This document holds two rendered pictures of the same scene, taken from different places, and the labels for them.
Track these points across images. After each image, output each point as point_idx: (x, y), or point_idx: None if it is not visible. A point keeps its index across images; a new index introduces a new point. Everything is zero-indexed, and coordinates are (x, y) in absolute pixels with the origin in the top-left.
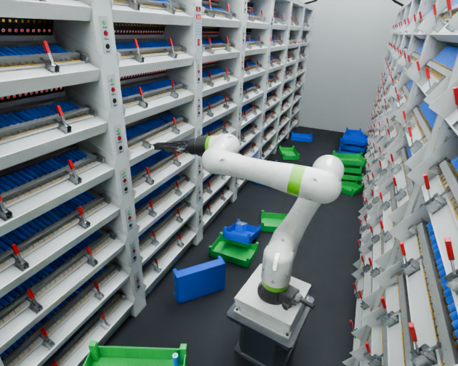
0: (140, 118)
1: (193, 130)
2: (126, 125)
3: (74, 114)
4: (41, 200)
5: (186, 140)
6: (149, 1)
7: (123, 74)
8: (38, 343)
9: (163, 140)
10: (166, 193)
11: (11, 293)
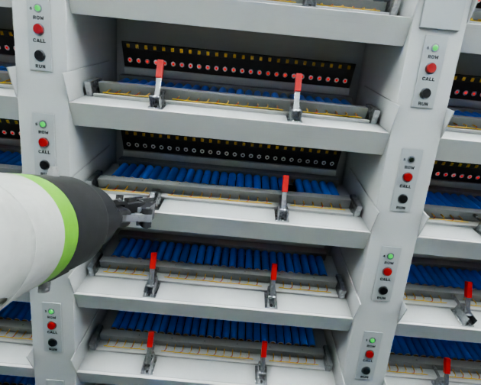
0: (135, 127)
1: (361, 239)
2: (187, 162)
3: None
4: None
5: (147, 206)
6: None
7: (90, 8)
8: None
9: (216, 214)
10: (234, 350)
11: None
